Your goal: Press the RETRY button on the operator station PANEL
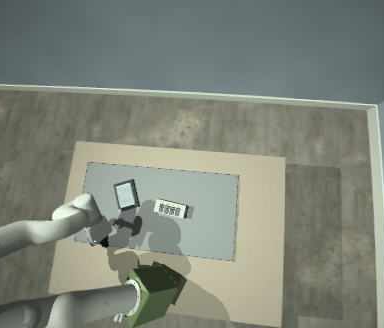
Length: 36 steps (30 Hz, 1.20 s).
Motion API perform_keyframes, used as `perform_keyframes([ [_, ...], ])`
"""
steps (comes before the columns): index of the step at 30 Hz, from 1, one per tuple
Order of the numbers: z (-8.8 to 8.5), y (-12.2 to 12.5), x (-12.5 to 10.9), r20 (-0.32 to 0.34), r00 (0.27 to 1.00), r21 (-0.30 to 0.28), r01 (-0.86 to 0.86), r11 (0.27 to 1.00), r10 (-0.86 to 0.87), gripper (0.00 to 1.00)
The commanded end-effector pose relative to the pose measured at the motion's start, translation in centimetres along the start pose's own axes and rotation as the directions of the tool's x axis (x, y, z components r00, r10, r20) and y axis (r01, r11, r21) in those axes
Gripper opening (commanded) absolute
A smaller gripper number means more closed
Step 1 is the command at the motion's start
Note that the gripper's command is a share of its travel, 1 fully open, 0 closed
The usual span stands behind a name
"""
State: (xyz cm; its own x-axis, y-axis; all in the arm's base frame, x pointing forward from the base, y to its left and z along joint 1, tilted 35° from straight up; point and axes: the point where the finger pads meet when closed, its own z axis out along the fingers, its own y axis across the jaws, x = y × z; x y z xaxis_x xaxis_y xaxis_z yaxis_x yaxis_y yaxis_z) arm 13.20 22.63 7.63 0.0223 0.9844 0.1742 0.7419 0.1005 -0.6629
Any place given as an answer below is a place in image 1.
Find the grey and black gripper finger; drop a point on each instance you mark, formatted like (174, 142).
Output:
(106, 240)
(103, 244)

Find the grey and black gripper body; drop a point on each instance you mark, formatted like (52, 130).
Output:
(98, 232)

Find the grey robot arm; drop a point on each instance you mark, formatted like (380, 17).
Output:
(69, 309)

